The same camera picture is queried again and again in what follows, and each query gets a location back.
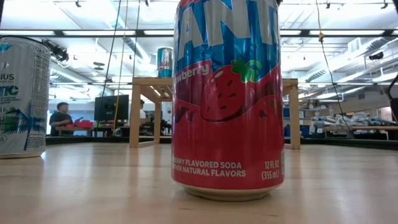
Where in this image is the red Fanta strawberry can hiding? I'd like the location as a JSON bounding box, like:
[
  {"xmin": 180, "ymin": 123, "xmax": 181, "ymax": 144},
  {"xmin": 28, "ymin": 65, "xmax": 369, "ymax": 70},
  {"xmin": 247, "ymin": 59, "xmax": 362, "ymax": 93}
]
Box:
[{"xmin": 170, "ymin": 0, "xmax": 285, "ymax": 202}]

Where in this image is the blue silver Red Bull can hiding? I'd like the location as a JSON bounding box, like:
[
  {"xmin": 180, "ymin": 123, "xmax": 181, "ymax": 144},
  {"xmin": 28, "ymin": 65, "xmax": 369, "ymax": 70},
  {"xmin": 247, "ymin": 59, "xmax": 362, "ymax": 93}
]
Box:
[{"xmin": 156, "ymin": 47, "xmax": 174, "ymax": 78}]

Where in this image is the white Celsius can black lid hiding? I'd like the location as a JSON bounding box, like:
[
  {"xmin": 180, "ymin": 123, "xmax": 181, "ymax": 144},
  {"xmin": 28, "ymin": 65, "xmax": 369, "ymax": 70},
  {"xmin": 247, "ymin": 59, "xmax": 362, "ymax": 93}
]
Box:
[{"xmin": 0, "ymin": 35, "xmax": 52, "ymax": 159}]

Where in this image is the wooden slatted shelf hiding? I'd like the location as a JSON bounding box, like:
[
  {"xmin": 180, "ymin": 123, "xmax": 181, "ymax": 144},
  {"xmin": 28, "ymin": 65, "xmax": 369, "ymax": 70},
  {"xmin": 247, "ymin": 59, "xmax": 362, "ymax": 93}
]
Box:
[{"xmin": 129, "ymin": 77, "xmax": 302, "ymax": 150}]

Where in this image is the black monitor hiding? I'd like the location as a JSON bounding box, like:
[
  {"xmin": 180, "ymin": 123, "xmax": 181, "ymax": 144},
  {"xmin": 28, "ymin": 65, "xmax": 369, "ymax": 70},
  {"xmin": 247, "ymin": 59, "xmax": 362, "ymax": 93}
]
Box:
[{"xmin": 93, "ymin": 94, "xmax": 130, "ymax": 123}]

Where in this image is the red box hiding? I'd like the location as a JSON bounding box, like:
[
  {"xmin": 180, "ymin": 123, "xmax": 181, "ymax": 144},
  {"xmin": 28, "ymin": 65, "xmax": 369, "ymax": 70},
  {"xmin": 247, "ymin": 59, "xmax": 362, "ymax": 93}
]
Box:
[{"xmin": 63, "ymin": 120, "xmax": 94, "ymax": 129}]

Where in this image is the person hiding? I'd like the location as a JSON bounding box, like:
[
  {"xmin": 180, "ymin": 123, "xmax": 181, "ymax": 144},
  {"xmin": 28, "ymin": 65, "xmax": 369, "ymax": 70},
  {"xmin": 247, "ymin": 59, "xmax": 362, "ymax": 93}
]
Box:
[{"xmin": 49, "ymin": 101, "xmax": 82, "ymax": 137}]

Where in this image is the cluttered workbench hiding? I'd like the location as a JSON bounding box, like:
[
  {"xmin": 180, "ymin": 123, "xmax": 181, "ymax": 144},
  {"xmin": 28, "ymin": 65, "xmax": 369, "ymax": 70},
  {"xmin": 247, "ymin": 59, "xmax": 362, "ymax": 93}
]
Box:
[{"xmin": 310, "ymin": 111, "xmax": 398, "ymax": 141}]

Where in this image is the yellow hanging rope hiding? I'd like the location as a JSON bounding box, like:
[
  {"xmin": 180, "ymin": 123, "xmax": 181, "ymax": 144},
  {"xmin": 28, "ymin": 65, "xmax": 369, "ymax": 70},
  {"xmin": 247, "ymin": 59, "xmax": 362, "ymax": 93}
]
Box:
[{"xmin": 113, "ymin": 0, "xmax": 129, "ymax": 131}]

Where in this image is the black hanging cable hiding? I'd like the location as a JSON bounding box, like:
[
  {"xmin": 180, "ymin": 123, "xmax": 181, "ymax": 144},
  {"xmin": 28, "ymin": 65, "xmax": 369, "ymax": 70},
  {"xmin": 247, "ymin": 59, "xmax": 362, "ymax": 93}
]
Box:
[{"xmin": 315, "ymin": 0, "xmax": 352, "ymax": 131}]

